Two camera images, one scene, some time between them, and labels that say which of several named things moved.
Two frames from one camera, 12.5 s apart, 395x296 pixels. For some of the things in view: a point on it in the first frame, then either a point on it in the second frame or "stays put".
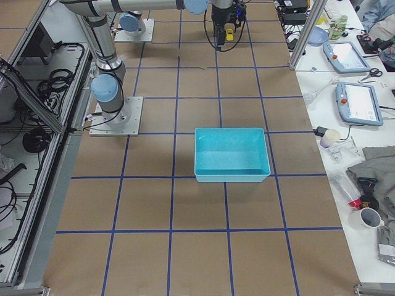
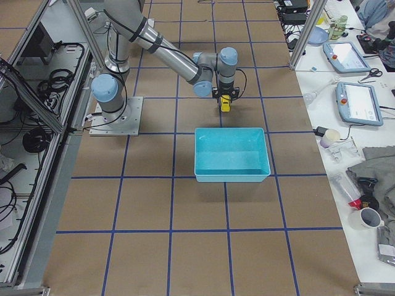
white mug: [366, 219] stays put
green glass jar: [337, 28] stays put
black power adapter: [320, 131] stays put
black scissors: [373, 72] stays put
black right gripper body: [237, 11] -> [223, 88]
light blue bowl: [318, 36] stays put
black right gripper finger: [219, 35] -> [219, 102]
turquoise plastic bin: [231, 155] stays put
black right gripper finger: [237, 23] -> [231, 97]
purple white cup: [330, 137] stays put
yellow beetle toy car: [229, 36] -> [225, 103]
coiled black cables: [50, 90] stays put
